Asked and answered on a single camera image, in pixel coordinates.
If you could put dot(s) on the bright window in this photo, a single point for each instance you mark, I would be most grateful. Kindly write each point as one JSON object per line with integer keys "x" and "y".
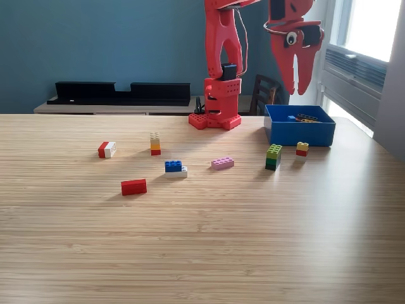
{"x": 370, "y": 28}

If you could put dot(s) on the green brick stack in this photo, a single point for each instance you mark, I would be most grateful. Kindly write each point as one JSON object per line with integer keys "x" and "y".
{"x": 273, "y": 157}

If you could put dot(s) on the dark wooden chair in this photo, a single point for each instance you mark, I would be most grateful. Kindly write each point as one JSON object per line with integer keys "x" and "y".
{"x": 265, "y": 92}

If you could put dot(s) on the pink brick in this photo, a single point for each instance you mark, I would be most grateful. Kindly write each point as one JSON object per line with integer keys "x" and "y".
{"x": 223, "y": 163}

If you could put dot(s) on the blue plastic bin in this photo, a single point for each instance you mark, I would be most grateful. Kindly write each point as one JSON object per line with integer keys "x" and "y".
{"x": 300, "y": 134}

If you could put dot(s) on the blue white brick stack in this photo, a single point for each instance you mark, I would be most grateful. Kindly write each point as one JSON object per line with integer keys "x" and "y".
{"x": 174, "y": 168}

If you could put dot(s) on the grey window heater unit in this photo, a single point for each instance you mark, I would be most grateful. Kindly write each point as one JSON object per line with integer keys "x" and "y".
{"x": 351, "y": 82}

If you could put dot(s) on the tan orange red brick stack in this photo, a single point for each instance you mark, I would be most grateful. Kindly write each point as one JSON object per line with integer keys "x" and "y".
{"x": 155, "y": 145}

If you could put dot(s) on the yellow red white brick stack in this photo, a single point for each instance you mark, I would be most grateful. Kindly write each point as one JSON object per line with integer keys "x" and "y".
{"x": 302, "y": 152}

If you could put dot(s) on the yellow toy digger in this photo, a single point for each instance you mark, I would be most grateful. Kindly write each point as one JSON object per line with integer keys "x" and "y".
{"x": 307, "y": 117}

